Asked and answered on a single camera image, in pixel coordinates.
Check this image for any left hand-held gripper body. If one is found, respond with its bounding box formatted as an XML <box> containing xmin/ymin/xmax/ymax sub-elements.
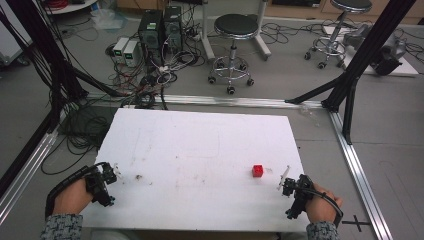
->
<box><xmin>84</xmin><ymin>162</ymin><xmax>118</xmax><ymax>208</ymax></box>

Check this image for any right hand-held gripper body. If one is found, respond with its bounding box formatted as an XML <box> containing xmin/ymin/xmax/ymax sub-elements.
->
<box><xmin>281</xmin><ymin>173</ymin><xmax>315</xmax><ymax>221</ymax></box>

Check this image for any person's right hand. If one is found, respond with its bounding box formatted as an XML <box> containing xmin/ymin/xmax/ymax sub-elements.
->
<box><xmin>304</xmin><ymin>182</ymin><xmax>344</xmax><ymax>224</ymax></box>

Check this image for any person's left hand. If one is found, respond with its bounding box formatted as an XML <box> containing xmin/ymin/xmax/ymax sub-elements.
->
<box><xmin>52</xmin><ymin>178</ymin><xmax>95</xmax><ymax>216</ymax></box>

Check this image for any black tape cross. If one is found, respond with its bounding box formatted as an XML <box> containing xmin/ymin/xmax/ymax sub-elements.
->
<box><xmin>341</xmin><ymin>214</ymin><xmax>372</xmax><ymax>233</ymax></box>

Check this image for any white power supply box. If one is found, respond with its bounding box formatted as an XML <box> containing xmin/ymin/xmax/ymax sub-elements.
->
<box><xmin>122</xmin><ymin>39</ymin><xmax>141</xmax><ymax>68</ymax></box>
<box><xmin>112</xmin><ymin>36</ymin><xmax>131</xmax><ymax>65</ymax></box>

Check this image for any large black computer tower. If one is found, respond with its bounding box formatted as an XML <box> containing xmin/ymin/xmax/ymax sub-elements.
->
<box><xmin>137</xmin><ymin>9</ymin><xmax>165</xmax><ymax>67</ymax></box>

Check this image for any grey round stool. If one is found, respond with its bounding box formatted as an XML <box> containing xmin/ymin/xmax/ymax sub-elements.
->
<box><xmin>303</xmin><ymin>0</ymin><xmax>374</xmax><ymax>70</ymax></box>

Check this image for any clear plastic bag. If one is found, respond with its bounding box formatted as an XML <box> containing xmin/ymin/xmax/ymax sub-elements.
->
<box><xmin>90</xmin><ymin>8</ymin><xmax>128</xmax><ymax>32</ymax></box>

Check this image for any slim black computer tower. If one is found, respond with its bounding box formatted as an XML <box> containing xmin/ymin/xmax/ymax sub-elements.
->
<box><xmin>162</xmin><ymin>5</ymin><xmax>184</xmax><ymax>53</ymax></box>

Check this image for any black round stool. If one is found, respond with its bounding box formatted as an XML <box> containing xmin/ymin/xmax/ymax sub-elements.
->
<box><xmin>206</xmin><ymin>13</ymin><xmax>261</xmax><ymax>96</ymax></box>

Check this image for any grey machine on white board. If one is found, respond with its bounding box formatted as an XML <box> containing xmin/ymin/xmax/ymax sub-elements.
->
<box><xmin>322</xmin><ymin>23</ymin><xmax>420</xmax><ymax>77</ymax></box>

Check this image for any white round table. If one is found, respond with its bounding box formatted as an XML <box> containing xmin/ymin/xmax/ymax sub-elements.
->
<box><xmin>42</xmin><ymin>0</ymin><xmax>99</xmax><ymax>16</ymax></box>

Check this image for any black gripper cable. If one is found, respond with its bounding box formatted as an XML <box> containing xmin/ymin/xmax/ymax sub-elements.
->
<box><xmin>308</xmin><ymin>187</ymin><xmax>345</xmax><ymax>229</ymax></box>

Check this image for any aluminium floor rail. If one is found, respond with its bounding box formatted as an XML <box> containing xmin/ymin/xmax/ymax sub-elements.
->
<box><xmin>0</xmin><ymin>111</ymin><xmax>68</xmax><ymax>226</ymax></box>
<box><xmin>84</xmin><ymin>92</ymin><xmax>326</xmax><ymax>110</ymax></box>
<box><xmin>328</xmin><ymin>109</ymin><xmax>395</xmax><ymax>240</ymax></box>

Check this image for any tangle of floor cables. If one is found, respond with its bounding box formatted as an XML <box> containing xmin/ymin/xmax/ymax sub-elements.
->
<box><xmin>39</xmin><ymin>3</ymin><xmax>209</xmax><ymax>176</ymax></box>

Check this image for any white table leg frame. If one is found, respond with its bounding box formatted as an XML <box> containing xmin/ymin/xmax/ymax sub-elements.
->
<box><xmin>199</xmin><ymin>0</ymin><xmax>273</xmax><ymax>62</ymax></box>

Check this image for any black frame post with cables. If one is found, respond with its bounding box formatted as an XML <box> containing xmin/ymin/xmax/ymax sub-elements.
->
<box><xmin>0</xmin><ymin>0</ymin><xmax>128</xmax><ymax>134</ymax></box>

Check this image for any black frame post with braces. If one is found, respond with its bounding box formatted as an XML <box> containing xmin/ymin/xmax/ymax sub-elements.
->
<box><xmin>284</xmin><ymin>0</ymin><xmax>418</xmax><ymax>146</ymax></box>

